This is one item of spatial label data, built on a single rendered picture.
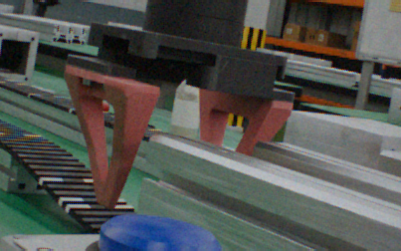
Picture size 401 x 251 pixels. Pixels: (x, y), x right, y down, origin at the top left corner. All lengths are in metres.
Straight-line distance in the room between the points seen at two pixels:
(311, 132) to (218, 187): 0.22
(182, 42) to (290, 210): 0.13
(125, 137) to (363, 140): 0.19
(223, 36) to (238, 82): 0.03
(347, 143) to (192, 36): 0.17
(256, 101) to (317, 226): 0.17
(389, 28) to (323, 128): 3.29
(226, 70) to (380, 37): 3.45
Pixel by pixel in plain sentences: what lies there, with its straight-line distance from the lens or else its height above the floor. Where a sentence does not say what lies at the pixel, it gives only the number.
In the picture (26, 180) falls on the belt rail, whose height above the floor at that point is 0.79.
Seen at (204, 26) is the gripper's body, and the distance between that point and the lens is 0.44.
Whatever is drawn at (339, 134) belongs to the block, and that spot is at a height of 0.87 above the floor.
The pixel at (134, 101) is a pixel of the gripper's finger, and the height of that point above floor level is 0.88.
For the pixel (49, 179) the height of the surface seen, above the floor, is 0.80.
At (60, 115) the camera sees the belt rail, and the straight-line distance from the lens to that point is 0.91.
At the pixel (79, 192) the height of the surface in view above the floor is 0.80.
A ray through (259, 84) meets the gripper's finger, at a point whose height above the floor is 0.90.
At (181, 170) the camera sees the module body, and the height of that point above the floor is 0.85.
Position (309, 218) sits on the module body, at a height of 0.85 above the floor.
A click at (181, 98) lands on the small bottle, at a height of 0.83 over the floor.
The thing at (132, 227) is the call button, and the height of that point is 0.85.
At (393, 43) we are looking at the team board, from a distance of 3.83.
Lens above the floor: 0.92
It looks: 6 degrees down
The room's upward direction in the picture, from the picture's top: 10 degrees clockwise
